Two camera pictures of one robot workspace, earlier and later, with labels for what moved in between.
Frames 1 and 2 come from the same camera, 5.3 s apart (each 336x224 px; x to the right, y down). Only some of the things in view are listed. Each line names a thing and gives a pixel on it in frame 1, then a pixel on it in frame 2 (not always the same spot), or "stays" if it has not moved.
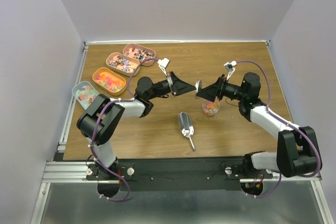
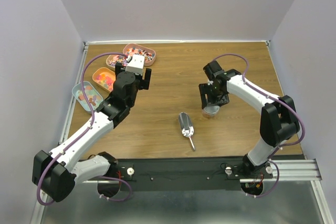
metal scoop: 186,126 stays
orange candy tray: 108,81 stays
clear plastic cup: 210,108 stays
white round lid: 198,86 → 212,109
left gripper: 179,86 → 145,82
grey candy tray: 84,93 stays
